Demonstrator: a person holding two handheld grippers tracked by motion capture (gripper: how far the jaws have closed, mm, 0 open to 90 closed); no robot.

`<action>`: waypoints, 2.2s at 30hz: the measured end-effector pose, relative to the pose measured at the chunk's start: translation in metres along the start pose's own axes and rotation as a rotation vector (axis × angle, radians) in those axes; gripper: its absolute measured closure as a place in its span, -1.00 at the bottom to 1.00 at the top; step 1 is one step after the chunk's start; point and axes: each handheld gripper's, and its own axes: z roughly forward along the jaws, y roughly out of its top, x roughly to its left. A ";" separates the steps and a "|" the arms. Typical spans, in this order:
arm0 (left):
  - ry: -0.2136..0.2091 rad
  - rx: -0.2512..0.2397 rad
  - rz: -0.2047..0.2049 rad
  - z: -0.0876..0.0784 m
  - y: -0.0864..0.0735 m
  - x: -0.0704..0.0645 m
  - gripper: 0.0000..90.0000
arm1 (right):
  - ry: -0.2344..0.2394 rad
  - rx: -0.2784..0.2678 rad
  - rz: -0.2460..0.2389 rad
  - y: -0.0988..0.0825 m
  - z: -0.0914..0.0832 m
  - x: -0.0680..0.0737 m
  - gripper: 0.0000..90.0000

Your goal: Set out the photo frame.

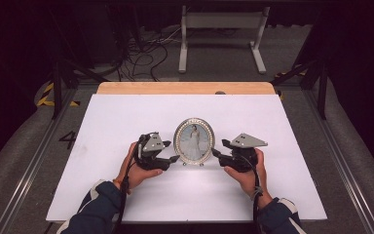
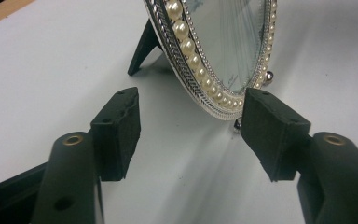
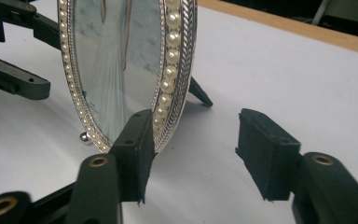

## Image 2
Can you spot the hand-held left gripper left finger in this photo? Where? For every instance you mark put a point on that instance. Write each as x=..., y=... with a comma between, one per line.
x=115, y=140

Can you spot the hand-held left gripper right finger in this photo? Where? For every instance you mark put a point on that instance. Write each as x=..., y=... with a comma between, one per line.
x=273, y=140

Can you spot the wooden table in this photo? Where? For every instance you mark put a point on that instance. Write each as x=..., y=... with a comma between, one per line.
x=0, y=12

